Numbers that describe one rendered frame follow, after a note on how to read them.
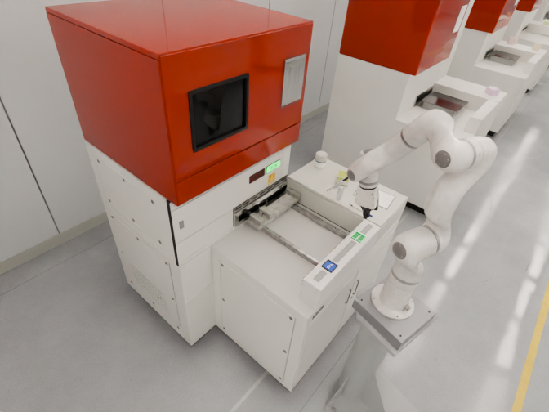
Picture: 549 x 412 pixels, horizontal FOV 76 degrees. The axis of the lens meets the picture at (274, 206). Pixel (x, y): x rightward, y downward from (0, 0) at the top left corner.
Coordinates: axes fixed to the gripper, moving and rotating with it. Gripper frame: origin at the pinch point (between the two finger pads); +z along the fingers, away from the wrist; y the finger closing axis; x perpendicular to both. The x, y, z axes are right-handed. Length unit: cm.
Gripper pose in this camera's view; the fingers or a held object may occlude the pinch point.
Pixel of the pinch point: (366, 213)
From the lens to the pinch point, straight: 170.1
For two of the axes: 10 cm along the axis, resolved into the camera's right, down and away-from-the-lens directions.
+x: 6.5, -4.5, 6.2
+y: 7.6, 2.9, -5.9
